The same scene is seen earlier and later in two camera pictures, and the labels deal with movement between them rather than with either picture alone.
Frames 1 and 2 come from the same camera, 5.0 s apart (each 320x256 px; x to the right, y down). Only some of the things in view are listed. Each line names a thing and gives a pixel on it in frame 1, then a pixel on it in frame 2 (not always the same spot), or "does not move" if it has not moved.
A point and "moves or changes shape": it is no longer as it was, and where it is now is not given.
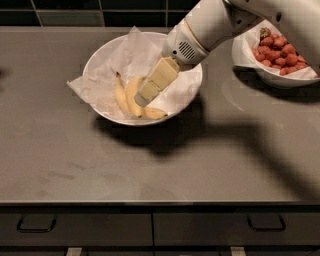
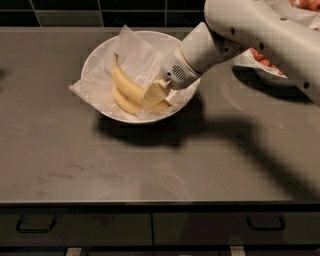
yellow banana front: (132, 86) → (124, 83)
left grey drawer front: (76, 229) does not move
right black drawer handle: (283, 228) does not move
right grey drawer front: (236, 228) does not move
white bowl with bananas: (133, 55) does not move
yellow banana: (149, 113) moves or changes shape
